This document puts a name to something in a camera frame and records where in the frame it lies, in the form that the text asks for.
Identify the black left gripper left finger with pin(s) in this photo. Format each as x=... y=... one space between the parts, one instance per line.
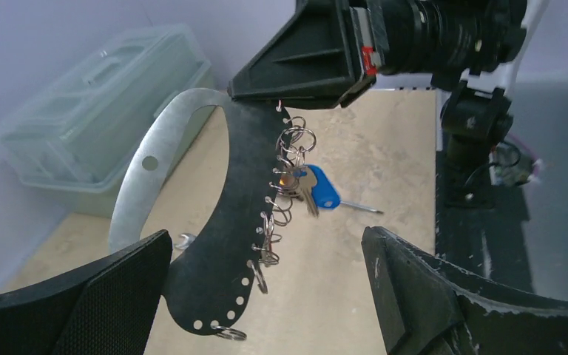
x=104 y=307

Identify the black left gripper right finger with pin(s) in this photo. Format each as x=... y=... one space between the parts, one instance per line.
x=426 y=305

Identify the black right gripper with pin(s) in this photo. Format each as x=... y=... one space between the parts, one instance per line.
x=325 y=56

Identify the grey key holder plate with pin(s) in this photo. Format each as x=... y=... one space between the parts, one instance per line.
x=207 y=287

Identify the key with blue tag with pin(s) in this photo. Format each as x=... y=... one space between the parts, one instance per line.
x=314 y=189

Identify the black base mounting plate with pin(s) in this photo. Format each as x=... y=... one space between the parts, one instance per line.
x=480 y=235

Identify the silver open-end wrench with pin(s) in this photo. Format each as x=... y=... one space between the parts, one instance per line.
x=186 y=239

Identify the orange black screwdriver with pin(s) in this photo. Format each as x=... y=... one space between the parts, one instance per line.
x=361 y=207

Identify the green plastic toolbox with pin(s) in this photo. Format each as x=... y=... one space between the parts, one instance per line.
x=74 y=140

